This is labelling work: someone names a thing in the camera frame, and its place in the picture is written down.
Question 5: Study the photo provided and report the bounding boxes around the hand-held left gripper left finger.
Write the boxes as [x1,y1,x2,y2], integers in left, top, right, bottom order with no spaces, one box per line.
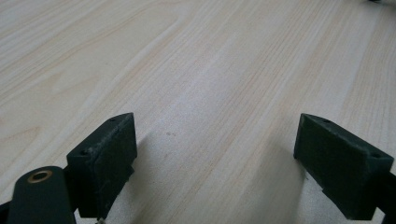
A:
[64,112,138,221]

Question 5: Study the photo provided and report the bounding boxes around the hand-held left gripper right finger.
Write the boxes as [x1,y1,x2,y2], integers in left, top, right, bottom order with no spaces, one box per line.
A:
[293,113,395,221]

